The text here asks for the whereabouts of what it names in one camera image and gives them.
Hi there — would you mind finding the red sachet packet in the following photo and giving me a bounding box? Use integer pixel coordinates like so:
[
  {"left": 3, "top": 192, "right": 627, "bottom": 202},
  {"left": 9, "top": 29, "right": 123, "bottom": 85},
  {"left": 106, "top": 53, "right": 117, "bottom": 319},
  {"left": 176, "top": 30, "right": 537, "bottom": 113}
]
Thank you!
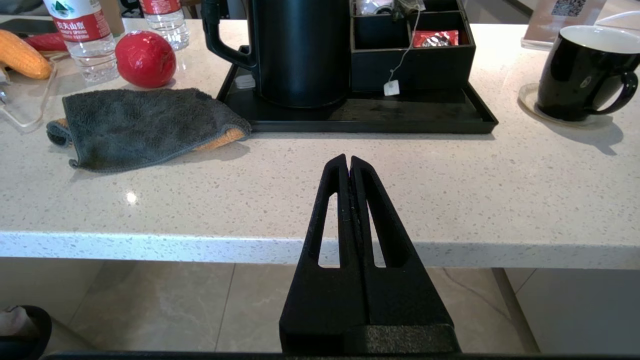
[{"left": 412, "top": 30, "right": 460, "bottom": 49}]

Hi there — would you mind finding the orange fruit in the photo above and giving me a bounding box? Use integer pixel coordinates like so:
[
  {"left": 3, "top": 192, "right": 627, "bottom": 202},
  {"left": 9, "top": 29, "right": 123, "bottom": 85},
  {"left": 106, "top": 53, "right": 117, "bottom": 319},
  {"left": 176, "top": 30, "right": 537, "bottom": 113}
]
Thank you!
[{"left": 0, "top": 29, "right": 54, "bottom": 81}]

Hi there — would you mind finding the tea bag with string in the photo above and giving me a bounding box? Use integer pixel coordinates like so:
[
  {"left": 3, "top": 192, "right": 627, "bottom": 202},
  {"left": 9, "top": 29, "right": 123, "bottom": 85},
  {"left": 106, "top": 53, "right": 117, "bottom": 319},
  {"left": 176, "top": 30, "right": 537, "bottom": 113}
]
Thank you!
[{"left": 383, "top": 0, "right": 427, "bottom": 97}]

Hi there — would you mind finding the black mug white inside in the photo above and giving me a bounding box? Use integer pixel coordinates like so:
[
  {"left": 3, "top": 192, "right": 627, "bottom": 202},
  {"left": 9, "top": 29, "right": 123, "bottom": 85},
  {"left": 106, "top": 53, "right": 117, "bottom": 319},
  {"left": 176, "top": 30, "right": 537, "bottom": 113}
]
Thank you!
[{"left": 536, "top": 25, "right": 640, "bottom": 123}]

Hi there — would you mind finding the black electric kettle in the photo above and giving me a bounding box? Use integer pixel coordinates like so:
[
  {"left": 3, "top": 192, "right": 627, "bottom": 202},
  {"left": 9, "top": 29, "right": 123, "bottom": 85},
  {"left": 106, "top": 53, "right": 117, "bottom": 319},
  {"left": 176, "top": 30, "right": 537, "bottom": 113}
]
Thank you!
[{"left": 201, "top": 0, "right": 351, "bottom": 109}]

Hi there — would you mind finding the red toy chili pepper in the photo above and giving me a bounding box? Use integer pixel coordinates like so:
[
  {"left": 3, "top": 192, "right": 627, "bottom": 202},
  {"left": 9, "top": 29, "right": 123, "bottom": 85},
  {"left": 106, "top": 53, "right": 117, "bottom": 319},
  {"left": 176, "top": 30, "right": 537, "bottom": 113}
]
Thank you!
[{"left": 22, "top": 32, "right": 69, "bottom": 53}]

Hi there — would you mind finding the silver foil sachet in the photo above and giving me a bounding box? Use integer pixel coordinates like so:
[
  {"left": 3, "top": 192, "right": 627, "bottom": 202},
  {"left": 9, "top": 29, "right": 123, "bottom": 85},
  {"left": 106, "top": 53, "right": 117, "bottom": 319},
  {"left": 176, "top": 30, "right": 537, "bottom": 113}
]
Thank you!
[{"left": 356, "top": 0, "right": 397, "bottom": 17}]

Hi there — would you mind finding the QR code sign stand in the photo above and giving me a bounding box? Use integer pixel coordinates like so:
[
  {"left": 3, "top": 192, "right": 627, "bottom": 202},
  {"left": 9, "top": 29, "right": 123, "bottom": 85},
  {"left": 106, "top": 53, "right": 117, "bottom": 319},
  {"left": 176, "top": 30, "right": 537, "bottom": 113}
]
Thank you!
[{"left": 521, "top": 0, "right": 609, "bottom": 51}]

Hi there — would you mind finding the red round toy fruit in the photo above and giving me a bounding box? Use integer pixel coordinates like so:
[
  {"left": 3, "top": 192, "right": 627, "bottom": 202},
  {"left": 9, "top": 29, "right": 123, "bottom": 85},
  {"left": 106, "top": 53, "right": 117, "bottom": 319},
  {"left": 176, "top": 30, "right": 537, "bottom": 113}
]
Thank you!
[{"left": 115, "top": 30, "right": 177, "bottom": 90}]

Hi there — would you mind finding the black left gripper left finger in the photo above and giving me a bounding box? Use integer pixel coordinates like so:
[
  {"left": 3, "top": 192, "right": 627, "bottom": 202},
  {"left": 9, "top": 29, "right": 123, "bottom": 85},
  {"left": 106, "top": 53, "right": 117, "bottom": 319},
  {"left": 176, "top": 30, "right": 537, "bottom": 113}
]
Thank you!
[{"left": 279, "top": 154, "right": 369, "bottom": 353}]

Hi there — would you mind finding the translucent round coaster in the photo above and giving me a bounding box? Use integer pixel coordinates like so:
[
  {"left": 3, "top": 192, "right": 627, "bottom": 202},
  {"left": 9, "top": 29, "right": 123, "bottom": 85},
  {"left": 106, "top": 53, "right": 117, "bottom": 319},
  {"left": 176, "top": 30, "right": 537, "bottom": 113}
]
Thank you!
[{"left": 518, "top": 82, "right": 614, "bottom": 129}]

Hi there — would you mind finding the grey orange microfiber cloth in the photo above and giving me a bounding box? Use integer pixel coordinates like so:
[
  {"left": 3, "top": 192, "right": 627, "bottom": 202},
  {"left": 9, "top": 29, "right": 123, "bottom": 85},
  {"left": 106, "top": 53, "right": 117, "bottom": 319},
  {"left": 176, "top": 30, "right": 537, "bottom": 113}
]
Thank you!
[{"left": 46, "top": 88, "right": 253, "bottom": 174}]

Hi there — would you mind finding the black serving tray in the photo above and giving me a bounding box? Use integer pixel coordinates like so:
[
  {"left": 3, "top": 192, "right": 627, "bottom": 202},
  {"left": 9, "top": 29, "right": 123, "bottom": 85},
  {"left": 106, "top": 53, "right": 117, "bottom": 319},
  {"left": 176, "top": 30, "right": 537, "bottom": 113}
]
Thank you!
[{"left": 216, "top": 45, "right": 499, "bottom": 135}]

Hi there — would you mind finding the black compartment organizer box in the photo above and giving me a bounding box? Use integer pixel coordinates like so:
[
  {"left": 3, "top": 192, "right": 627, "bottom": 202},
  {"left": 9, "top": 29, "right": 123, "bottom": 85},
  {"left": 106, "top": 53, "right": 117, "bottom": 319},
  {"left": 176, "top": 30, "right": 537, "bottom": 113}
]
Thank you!
[{"left": 350, "top": 0, "right": 476, "bottom": 92}]

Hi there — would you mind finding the clear acrylic tray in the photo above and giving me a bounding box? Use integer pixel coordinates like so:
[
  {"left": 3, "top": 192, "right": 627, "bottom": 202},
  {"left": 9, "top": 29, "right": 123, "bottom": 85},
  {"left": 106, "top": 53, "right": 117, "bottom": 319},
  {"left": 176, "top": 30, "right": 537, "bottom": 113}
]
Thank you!
[{"left": 0, "top": 50, "right": 59, "bottom": 134}]

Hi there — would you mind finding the red label water bottle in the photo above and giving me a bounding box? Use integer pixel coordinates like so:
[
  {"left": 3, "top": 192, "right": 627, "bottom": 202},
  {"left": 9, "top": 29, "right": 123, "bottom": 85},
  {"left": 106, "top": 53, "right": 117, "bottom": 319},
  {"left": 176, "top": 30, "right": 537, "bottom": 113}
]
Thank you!
[
  {"left": 139, "top": 0, "right": 191, "bottom": 52},
  {"left": 42, "top": 0, "right": 120, "bottom": 84}
]

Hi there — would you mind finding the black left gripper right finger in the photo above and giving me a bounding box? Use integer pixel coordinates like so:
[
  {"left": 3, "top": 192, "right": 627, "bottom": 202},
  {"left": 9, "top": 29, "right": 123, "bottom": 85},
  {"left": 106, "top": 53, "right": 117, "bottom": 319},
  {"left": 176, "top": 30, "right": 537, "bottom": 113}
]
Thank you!
[{"left": 348, "top": 156, "right": 455, "bottom": 327}]

